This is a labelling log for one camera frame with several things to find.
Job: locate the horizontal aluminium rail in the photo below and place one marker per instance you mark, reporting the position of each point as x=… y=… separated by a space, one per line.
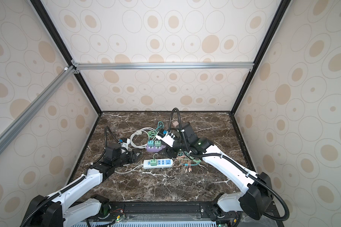
x=164 y=66

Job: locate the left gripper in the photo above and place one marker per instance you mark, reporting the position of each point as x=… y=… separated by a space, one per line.
x=132 y=155

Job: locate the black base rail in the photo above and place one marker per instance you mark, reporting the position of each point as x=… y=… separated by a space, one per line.
x=172 y=214

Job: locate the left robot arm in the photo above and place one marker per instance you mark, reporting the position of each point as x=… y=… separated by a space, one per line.
x=58 y=209

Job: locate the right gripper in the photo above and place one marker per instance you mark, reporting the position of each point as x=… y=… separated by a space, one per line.
x=176 y=138

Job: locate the purple power strip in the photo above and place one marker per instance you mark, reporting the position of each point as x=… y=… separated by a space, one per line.
x=155 y=149

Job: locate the white blue power strip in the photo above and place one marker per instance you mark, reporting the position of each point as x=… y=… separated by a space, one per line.
x=162 y=163

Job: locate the left aluminium rail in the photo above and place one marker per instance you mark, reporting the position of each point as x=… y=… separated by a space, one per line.
x=27 y=115

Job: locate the light green charger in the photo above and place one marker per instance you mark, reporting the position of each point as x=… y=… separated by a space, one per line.
x=153 y=162

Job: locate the pink charger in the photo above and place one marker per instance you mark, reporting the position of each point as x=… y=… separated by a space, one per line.
x=175 y=124

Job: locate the teal charger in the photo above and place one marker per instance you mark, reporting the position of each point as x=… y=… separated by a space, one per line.
x=150 y=143

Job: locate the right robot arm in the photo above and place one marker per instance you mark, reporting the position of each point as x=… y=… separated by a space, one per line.
x=256 y=192

